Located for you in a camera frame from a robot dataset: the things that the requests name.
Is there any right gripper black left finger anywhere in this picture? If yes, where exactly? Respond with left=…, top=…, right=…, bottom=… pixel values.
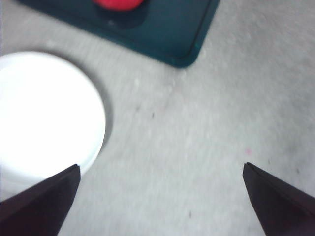
left=0, top=163, right=81, bottom=236

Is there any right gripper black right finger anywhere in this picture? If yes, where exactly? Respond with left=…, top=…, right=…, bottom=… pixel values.
left=242, top=162, right=315, bottom=236

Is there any red tomato with green stem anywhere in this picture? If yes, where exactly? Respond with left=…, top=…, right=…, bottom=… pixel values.
left=92, top=0, right=146, bottom=12

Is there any pale grey round plate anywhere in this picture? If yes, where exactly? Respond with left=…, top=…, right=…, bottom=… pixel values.
left=0, top=51, right=107, bottom=189

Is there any dark rectangular tray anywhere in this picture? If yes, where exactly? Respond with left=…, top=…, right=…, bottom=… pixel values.
left=17, top=0, right=221, bottom=69

